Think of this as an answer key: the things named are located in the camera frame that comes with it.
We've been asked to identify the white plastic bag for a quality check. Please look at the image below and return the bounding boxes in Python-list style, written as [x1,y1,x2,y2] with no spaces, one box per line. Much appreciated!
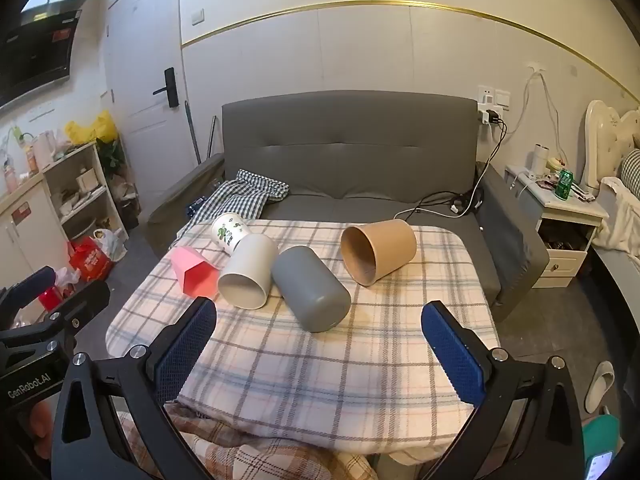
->
[94,228,128,262]

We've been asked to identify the plaid blanket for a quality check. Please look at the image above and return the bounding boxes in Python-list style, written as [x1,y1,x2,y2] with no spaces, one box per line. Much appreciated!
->
[106,219,501,480]

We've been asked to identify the white door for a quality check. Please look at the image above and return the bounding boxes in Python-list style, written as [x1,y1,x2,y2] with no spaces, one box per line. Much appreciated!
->
[102,0,198,211]

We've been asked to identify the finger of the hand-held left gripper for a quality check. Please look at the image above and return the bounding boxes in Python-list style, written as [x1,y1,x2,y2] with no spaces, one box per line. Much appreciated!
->
[31,280,111,356]
[0,266,57,319]

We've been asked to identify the black door lock handle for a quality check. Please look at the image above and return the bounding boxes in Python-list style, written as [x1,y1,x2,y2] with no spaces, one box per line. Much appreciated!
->
[152,67,179,108]

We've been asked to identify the white cup with green print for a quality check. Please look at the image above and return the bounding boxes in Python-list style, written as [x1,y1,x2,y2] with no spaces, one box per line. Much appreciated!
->
[210,212,252,255]

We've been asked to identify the white bed blanket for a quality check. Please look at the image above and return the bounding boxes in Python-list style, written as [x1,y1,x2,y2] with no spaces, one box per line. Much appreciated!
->
[592,176,640,253]

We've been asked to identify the green drink can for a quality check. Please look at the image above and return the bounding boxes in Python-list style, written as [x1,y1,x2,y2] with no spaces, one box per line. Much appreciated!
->
[555,169,576,202]

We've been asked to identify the broom handle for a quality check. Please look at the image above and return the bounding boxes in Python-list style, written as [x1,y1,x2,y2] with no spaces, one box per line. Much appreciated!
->
[184,101,201,165]

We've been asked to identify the black range hood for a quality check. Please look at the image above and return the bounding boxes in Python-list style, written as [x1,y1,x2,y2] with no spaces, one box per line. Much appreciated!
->
[0,0,83,106]

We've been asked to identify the white nightstand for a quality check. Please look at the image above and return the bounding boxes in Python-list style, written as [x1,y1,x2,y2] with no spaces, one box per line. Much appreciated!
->
[505,164,608,289]

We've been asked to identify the pink hexagonal cup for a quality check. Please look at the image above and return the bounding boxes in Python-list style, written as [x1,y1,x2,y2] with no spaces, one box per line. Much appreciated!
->
[170,246,221,297]

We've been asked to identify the red gift bag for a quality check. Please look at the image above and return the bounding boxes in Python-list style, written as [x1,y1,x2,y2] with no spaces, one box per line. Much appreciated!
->
[68,236,115,282]

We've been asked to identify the red plastic container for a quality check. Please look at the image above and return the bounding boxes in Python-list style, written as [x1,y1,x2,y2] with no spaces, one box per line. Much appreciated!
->
[38,286,66,313]

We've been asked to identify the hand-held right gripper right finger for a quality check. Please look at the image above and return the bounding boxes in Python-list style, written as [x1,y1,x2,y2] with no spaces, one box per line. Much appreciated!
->
[417,301,586,480]

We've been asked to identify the black cable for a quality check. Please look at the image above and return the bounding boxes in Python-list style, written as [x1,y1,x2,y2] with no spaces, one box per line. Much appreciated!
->
[400,119,508,218]

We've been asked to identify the white tumbler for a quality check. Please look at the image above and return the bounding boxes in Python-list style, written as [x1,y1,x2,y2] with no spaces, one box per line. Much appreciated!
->
[531,144,551,177]

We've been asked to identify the white cable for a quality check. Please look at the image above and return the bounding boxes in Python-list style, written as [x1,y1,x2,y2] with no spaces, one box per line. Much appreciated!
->
[500,67,568,166]

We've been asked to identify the brown paper cup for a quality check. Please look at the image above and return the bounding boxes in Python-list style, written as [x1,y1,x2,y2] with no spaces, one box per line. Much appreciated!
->
[340,219,417,287]

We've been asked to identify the white slipper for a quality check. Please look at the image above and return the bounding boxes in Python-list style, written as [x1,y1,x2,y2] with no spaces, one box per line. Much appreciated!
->
[584,361,616,415]

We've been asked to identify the yellow plastic bag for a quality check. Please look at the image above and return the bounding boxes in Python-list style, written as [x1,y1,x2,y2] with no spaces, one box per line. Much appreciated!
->
[65,110,118,145]

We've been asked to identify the green potted plant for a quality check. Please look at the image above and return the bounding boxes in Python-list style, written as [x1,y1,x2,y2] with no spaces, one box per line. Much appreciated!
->
[96,137,127,178]

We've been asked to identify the open white shelf unit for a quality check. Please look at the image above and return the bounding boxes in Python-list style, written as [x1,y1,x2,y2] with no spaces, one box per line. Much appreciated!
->
[42,141,128,256]

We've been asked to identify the white kitchen cabinet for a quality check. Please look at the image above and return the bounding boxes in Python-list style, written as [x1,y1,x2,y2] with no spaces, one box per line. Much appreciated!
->
[0,175,71,311]

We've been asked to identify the cream bed headboard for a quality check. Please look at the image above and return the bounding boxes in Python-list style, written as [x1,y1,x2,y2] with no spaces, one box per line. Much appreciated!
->
[582,100,640,196]

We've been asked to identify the smartphone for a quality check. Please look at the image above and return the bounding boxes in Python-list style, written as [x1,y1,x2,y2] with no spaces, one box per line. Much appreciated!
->
[584,451,614,480]

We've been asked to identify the grey sofa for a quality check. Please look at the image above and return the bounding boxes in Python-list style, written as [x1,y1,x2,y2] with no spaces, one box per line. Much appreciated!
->
[146,91,551,323]

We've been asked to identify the grey plastic cup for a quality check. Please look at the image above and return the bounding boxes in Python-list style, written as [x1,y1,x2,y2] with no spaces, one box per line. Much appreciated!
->
[271,245,352,334]

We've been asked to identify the green checked pillow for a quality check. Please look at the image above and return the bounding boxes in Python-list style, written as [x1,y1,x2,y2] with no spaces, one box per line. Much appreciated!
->
[620,149,640,193]

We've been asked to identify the teal fabric item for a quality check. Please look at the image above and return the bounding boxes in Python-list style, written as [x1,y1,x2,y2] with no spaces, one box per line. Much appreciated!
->
[582,414,623,480]

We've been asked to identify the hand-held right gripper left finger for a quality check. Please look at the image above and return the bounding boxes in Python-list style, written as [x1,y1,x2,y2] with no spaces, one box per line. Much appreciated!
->
[51,297,218,480]

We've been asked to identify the green checked cloth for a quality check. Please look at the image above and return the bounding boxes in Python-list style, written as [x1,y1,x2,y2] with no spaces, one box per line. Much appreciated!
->
[187,169,291,233]

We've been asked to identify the plain white cup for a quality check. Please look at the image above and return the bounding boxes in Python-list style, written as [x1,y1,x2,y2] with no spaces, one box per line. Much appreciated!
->
[217,233,279,310]

